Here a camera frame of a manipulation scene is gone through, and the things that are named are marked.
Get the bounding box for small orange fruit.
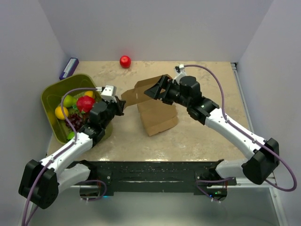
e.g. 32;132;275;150
84;90;95;99

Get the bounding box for green pear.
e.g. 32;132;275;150
63;95;77;108

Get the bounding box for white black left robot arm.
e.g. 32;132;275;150
18;97;126;209

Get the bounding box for yellow lemon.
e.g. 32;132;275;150
55;106;69;120

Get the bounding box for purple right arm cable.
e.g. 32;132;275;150
184;64;297;192

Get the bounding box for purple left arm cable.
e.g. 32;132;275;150
21;87;108;226

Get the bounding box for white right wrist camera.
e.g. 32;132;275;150
174;64;185;75

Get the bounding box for red apple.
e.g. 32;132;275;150
119;55;131;68

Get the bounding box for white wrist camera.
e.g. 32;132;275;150
96;85;117;100
174;64;185;75

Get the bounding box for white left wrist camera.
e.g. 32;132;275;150
96;85;117;100

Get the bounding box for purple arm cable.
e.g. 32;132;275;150
184;64;297;192
21;87;108;226

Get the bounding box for red dragon fruit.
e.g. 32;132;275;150
76;96;95;113

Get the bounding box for purple white small box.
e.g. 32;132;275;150
59;57;79;80

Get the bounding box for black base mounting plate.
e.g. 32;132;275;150
58;160;236;200

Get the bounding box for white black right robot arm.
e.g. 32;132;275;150
144;75;279;185

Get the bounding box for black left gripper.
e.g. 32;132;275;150
102;96;126;129

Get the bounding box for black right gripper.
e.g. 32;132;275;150
144;74;191;108

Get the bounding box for olive green plastic bin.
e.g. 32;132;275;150
41;74;112;144

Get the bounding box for dark purple grapes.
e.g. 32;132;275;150
68;113;85;131

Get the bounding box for brown cardboard paper box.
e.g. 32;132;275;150
121;76;179;137

